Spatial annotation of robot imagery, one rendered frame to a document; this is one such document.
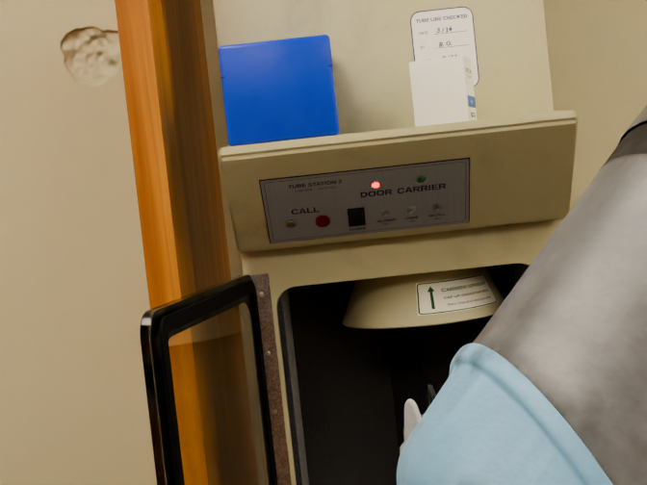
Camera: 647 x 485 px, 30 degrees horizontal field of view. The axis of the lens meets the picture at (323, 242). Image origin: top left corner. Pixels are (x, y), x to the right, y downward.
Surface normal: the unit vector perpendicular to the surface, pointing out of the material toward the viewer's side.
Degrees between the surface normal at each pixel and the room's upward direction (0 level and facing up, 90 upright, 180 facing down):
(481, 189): 135
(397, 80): 90
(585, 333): 50
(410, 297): 66
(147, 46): 90
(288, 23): 90
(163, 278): 90
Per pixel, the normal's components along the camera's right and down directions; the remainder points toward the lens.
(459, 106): -0.26, 0.08
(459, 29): -0.01, 0.05
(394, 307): -0.44, -0.31
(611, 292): -0.48, -0.56
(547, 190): 0.07, 0.74
